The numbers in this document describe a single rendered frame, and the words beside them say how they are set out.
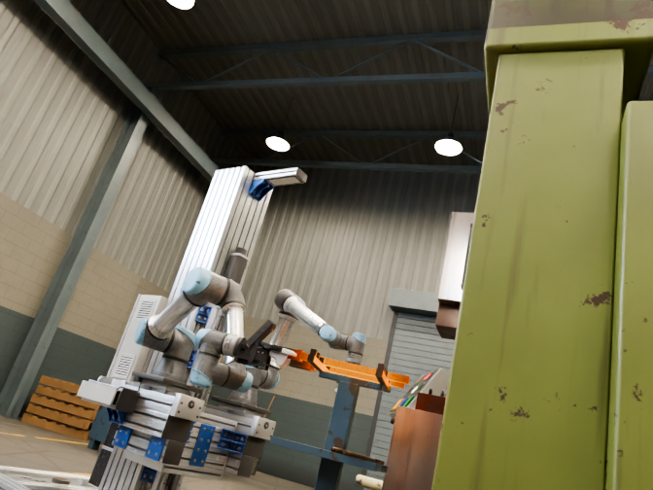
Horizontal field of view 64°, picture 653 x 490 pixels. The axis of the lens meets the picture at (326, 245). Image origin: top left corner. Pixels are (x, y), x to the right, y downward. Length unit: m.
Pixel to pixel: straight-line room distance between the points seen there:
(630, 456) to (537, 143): 1.04
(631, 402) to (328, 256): 10.42
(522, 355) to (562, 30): 1.26
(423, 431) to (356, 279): 9.46
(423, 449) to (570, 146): 1.17
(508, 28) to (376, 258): 9.34
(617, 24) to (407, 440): 1.69
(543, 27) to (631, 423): 1.47
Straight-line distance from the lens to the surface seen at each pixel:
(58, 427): 8.87
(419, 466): 1.94
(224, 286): 2.09
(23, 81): 9.45
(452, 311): 2.18
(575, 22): 2.34
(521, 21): 2.37
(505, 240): 1.83
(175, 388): 2.38
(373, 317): 10.92
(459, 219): 2.28
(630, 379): 1.61
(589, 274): 1.79
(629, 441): 1.58
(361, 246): 11.59
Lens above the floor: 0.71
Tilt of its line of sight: 21 degrees up
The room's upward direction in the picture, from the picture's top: 15 degrees clockwise
